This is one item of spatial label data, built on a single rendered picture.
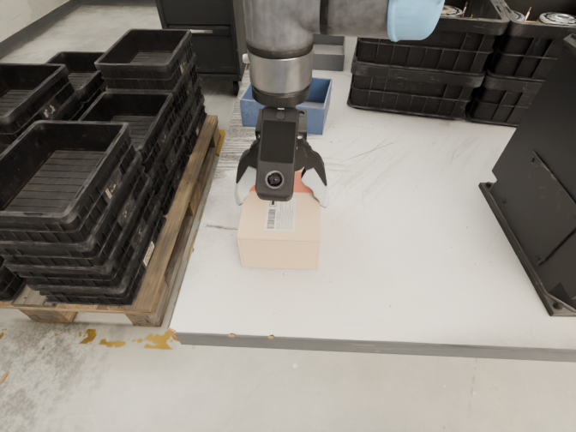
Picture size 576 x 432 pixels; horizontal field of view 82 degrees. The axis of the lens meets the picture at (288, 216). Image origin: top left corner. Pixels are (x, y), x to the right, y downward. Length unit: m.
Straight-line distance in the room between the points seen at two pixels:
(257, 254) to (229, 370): 0.77
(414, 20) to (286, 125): 0.17
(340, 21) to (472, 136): 0.61
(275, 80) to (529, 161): 0.44
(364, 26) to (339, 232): 0.34
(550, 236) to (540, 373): 0.90
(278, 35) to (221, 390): 1.05
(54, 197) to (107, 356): 0.56
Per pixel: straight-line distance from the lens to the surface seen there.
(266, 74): 0.39
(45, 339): 1.51
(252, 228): 0.48
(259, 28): 0.38
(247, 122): 0.84
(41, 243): 1.05
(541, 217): 0.63
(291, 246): 0.48
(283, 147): 0.40
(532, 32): 0.89
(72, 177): 1.20
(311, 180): 0.48
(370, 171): 0.72
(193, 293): 0.54
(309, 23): 0.37
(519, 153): 0.69
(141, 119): 1.61
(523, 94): 0.96
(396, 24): 0.37
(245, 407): 1.19
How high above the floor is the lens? 1.15
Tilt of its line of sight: 48 degrees down
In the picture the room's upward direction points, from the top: straight up
